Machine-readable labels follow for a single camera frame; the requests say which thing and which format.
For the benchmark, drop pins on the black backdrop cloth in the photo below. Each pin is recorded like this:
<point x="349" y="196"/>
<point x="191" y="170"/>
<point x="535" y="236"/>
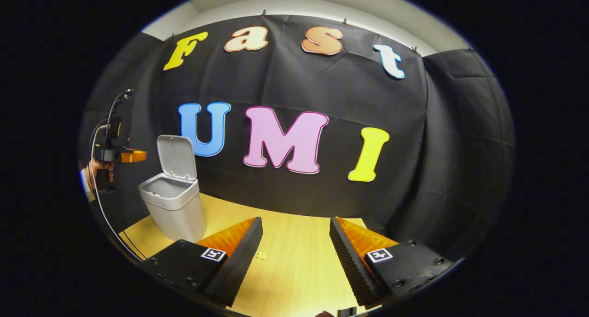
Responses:
<point x="322" y="87"/>

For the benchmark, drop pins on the small paper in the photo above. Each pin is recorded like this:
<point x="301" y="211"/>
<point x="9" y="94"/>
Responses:
<point x="261" y="255"/>

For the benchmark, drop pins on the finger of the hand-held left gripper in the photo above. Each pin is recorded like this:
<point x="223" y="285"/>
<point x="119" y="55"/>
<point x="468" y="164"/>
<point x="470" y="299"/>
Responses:
<point x="133" y="156"/>

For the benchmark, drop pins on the wooden desktop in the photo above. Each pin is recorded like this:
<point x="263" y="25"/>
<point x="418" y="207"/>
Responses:
<point x="294" y="266"/>

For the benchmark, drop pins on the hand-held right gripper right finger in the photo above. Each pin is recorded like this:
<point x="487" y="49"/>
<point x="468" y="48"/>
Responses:
<point x="352" y="262"/>

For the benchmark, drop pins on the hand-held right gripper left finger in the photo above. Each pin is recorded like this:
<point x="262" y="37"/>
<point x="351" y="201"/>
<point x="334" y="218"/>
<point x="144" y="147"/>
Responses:
<point x="239" y="262"/>

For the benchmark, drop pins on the white desktop garbage bin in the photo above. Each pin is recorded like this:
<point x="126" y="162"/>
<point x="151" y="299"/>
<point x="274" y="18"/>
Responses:
<point x="177" y="211"/>

